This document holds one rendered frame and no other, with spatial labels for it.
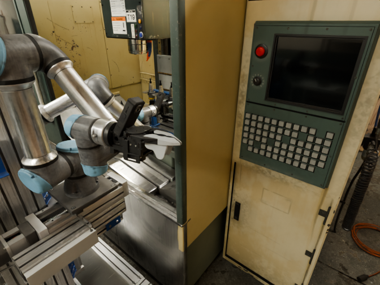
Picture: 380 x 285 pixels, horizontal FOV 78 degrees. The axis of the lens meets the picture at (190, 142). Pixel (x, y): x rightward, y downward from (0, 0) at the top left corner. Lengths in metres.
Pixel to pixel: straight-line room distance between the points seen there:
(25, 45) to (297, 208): 1.37
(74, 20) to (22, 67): 2.10
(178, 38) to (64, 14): 2.14
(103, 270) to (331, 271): 1.70
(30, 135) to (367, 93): 1.21
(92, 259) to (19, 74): 1.44
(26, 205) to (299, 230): 1.37
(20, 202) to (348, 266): 2.27
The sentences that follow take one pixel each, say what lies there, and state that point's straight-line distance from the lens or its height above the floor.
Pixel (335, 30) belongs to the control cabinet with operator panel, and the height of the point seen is 1.69.
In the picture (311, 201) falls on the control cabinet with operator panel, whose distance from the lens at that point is 1.38.
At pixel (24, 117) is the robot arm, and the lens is 0.92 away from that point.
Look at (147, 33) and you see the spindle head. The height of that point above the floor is 1.65.
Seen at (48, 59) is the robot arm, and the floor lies 1.61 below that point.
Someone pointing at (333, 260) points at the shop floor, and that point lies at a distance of 2.42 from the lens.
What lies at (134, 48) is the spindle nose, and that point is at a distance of 2.02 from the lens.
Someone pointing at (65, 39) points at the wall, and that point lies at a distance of 2.89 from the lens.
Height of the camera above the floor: 1.72
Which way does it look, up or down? 27 degrees down
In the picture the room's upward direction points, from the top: straight up
